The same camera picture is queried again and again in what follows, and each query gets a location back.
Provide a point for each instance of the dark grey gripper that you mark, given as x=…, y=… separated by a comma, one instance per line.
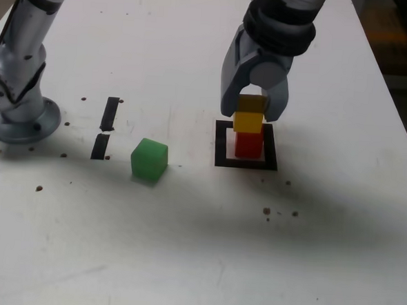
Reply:
x=242, y=47

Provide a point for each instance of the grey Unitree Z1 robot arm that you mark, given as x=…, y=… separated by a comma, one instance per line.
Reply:
x=23, y=44

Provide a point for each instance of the black tape square outline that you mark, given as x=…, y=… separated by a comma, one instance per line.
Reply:
x=221, y=146

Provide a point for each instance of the black tape strip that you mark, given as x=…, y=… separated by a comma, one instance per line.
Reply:
x=109, y=114

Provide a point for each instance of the red cube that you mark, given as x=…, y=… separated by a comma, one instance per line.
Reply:
x=248, y=146

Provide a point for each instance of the yellow cube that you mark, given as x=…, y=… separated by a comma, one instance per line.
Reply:
x=248, y=122

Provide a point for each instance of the green cube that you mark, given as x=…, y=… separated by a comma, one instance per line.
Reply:
x=149, y=161

